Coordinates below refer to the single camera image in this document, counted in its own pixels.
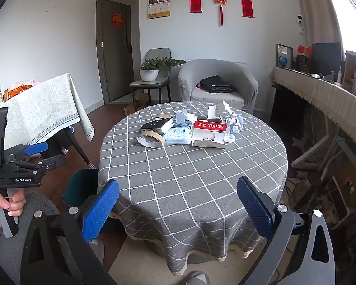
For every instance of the red wall scroll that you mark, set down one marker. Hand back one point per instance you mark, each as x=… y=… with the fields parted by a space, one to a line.
x=195 y=2
x=247 y=6

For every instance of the brown tape roll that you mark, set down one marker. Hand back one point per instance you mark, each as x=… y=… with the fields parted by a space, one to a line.
x=149 y=140

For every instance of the small red flags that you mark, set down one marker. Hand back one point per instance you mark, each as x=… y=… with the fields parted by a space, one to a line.
x=304 y=49

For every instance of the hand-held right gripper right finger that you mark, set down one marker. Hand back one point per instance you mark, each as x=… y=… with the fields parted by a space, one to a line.
x=253 y=207

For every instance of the grey door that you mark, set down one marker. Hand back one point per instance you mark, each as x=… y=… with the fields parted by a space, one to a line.
x=117 y=53

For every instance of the framed picture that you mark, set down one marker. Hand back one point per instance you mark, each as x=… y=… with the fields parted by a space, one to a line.
x=284 y=53

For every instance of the wall calendar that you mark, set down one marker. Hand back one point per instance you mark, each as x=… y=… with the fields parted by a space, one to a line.
x=158 y=4

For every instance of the dark table leg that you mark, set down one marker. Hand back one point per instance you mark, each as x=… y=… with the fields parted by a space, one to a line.
x=78 y=148

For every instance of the pale leaf-patterned tablecloth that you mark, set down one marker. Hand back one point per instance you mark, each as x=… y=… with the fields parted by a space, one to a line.
x=38 y=109

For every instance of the teal trash bin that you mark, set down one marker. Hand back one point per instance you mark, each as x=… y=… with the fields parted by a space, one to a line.
x=80 y=187

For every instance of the black monitor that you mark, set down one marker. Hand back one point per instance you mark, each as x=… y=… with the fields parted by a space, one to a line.
x=326 y=61

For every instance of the blue tissue packet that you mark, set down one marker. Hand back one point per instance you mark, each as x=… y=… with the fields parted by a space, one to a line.
x=178 y=135

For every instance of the beige lace cloth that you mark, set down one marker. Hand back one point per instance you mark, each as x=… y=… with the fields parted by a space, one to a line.
x=320 y=95

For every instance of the orange snack packets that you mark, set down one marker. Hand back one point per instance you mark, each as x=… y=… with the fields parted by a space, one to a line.
x=19 y=88

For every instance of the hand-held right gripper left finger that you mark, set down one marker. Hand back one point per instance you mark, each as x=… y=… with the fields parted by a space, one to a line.
x=101 y=210

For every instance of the brown wooden box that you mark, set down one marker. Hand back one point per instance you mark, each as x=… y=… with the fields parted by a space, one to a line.
x=303 y=63

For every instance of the white round lid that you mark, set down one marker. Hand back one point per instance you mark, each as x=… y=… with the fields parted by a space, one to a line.
x=230 y=138

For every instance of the white paper ball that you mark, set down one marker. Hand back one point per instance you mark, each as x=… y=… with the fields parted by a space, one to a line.
x=234 y=123
x=184 y=117

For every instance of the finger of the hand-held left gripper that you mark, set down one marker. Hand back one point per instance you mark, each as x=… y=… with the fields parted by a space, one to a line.
x=52 y=161
x=37 y=148

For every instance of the round table, grey checked cloth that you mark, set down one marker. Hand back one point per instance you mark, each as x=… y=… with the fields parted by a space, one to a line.
x=190 y=184

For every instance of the grey armchair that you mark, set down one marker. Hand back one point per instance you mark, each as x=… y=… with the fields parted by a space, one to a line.
x=234 y=80

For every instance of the red door ornament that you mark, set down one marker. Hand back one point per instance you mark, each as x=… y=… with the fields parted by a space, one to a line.
x=118 y=20

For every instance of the beige rug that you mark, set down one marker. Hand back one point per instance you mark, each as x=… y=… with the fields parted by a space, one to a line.
x=139 y=258

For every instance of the white security camera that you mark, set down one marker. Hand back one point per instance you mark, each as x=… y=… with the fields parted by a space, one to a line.
x=299 y=20

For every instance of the grey dining chair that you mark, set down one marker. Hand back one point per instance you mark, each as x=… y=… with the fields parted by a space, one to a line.
x=158 y=55

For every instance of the black bag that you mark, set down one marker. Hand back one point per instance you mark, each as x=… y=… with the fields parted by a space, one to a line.
x=215 y=83

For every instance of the black and white small box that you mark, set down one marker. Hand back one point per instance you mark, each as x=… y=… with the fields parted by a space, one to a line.
x=157 y=125

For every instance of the red and white box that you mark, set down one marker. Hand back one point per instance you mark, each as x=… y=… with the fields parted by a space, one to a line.
x=210 y=127

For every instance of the potted green plant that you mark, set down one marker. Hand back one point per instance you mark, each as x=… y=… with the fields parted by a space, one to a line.
x=149 y=72

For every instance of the grey slipper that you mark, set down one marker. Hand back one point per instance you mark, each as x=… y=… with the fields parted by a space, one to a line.
x=195 y=278

